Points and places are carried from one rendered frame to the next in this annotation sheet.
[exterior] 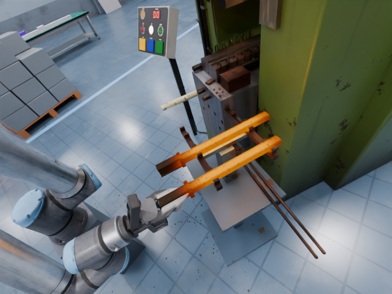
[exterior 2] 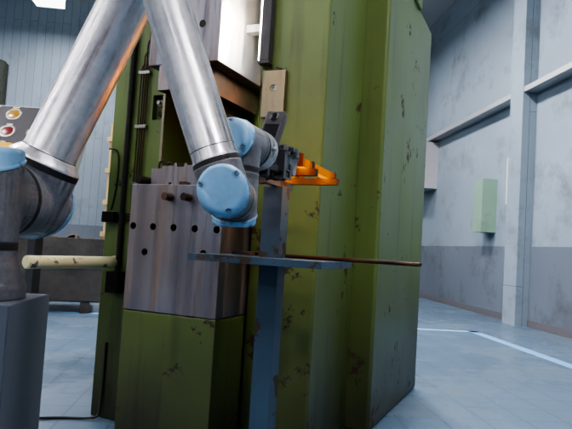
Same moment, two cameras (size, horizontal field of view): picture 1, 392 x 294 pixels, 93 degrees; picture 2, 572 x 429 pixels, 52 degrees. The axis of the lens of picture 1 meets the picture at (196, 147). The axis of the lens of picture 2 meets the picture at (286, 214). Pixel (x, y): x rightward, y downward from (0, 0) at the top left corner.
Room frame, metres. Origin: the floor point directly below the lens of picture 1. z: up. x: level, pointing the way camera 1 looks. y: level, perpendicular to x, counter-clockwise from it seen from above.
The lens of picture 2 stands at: (-0.50, 1.35, 0.72)
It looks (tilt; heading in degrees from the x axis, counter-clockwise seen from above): 3 degrees up; 302
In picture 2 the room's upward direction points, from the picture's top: 3 degrees clockwise
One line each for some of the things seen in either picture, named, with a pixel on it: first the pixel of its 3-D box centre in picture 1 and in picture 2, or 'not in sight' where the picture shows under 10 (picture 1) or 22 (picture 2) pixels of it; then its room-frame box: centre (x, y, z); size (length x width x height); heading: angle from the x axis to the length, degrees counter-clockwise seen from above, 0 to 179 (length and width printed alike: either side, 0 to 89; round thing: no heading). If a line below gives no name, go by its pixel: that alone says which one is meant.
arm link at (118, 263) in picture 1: (107, 259); (235, 197); (0.22, 0.40, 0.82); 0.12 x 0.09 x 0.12; 120
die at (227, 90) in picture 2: not in sight; (210, 91); (1.00, -0.41, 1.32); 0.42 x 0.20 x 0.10; 99
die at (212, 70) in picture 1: (242, 53); (204, 181); (1.00, -0.41, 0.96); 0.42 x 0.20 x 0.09; 99
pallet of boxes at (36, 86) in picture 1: (17, 84); not in sight; (3.21, 2.28, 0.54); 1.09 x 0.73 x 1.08; 136
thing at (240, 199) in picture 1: (228, 177); (272, 260); (0.45, -0.10, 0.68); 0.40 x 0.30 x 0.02; 11
